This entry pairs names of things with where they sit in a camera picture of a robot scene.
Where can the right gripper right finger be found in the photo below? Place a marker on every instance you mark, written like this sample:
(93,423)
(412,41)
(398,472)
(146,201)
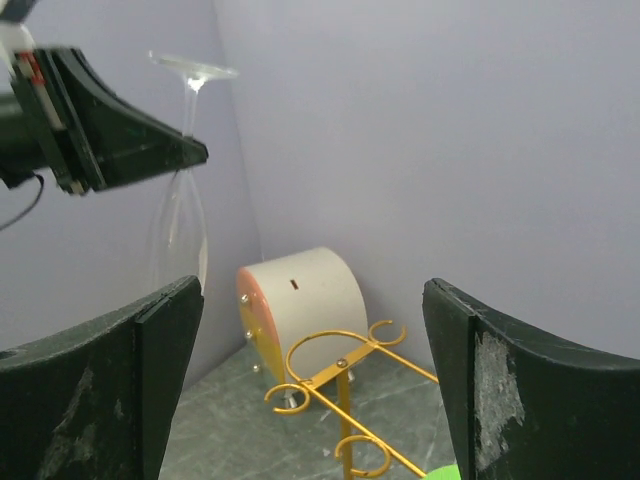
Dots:
(522,403)

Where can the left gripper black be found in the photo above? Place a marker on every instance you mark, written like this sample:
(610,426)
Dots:
(61,116)

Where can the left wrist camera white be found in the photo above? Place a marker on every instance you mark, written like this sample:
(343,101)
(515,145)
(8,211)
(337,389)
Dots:
(15,36)

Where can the gold wire wine glass rack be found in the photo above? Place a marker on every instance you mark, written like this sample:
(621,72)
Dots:
(331,388)

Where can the white cylindrical bread box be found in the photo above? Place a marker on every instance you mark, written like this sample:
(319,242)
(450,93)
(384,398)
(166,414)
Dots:
(287,299)

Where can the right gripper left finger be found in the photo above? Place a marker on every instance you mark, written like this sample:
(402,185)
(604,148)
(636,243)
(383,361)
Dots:
(97,400)

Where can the green plastic wine glass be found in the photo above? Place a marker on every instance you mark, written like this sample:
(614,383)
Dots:
(448,472)

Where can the clear plastic wine glass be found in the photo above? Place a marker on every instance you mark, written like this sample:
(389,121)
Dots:
(177,241)

